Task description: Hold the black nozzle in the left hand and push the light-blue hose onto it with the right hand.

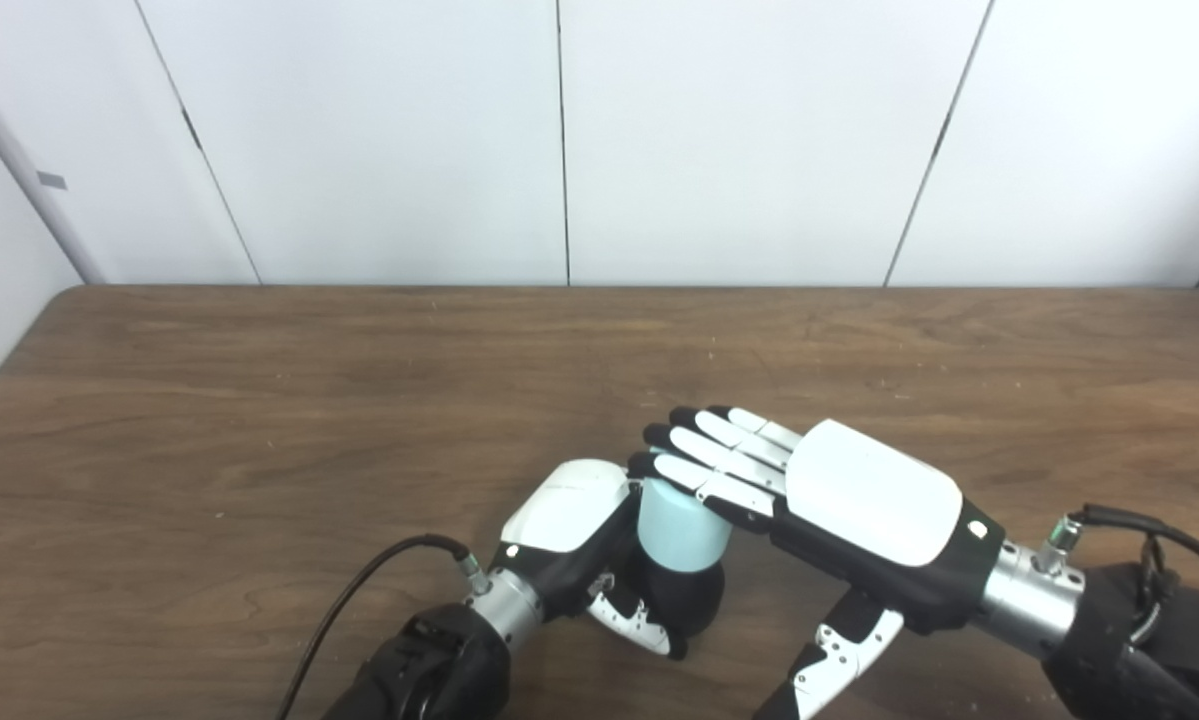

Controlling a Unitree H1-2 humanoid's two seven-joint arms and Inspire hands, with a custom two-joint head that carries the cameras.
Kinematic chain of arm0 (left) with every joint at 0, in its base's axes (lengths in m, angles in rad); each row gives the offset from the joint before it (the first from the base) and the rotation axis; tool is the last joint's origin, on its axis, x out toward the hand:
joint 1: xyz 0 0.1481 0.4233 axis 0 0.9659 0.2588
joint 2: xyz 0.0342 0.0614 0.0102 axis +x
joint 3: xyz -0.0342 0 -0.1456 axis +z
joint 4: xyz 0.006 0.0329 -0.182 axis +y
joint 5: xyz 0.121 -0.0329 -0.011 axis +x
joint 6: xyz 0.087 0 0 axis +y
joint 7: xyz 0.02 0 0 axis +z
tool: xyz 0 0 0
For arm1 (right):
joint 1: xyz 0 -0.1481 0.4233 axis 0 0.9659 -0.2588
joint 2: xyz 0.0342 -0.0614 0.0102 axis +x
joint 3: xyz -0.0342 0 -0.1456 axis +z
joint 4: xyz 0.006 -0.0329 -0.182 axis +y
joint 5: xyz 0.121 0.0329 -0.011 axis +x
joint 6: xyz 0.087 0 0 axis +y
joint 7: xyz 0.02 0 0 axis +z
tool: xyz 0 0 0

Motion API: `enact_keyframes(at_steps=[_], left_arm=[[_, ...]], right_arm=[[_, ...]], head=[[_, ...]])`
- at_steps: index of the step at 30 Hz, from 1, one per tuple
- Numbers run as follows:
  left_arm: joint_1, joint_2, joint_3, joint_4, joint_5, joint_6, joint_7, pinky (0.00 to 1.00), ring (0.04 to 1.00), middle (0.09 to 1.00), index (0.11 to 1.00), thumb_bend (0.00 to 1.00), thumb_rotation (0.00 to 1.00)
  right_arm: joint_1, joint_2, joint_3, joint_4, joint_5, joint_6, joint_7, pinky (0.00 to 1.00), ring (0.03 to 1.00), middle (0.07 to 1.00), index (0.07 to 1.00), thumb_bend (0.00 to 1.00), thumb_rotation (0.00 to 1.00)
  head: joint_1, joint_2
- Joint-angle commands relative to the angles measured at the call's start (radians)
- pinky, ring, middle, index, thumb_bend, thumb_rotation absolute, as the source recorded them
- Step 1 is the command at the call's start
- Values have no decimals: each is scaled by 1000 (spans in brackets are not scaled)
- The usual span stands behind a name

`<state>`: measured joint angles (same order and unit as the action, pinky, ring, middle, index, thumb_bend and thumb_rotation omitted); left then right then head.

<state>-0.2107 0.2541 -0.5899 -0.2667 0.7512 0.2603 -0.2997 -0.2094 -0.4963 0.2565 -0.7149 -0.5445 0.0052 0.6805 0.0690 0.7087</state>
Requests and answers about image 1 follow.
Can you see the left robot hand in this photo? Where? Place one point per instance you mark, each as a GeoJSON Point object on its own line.
{"type": "Point", "coordinates": [564, 520]}

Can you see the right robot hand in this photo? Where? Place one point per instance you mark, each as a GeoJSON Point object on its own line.
{"type": "Point", "coordinates": [869, 500]}

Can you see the black funnel-shaped nozzle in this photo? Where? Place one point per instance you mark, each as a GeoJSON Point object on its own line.
{"type": "Point", "coordinates": [694, 600]}

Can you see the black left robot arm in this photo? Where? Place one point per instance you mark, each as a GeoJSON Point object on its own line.
{"type": "Point", "coordinates": [429, 660]}

